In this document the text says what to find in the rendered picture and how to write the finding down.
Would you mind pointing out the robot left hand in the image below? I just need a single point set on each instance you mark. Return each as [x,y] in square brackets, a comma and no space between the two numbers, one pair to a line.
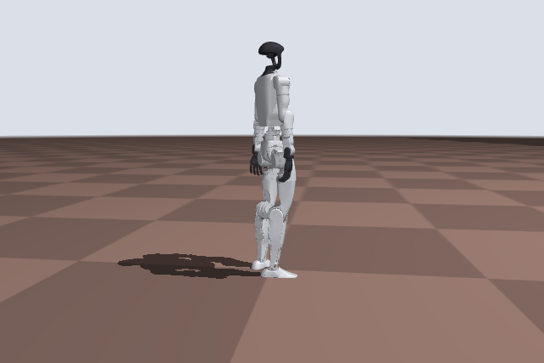
[254,162]

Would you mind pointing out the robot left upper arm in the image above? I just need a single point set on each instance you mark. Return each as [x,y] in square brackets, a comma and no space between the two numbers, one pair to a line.
[256,116]

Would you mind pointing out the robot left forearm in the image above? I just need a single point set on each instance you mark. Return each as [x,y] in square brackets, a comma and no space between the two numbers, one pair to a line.
[258,135]

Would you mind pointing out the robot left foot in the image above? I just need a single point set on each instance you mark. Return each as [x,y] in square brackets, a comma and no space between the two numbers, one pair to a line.
[258,265]

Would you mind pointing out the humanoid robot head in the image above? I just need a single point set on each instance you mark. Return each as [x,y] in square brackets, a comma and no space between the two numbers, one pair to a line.
[271,49]

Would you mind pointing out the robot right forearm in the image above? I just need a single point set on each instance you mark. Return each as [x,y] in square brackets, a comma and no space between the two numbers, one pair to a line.
[286,130]

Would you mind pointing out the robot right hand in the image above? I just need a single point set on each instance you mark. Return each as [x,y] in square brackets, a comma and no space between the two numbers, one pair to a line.
[288,165]

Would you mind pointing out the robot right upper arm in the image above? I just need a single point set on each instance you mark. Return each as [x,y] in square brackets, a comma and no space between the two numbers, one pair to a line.
[281,85]

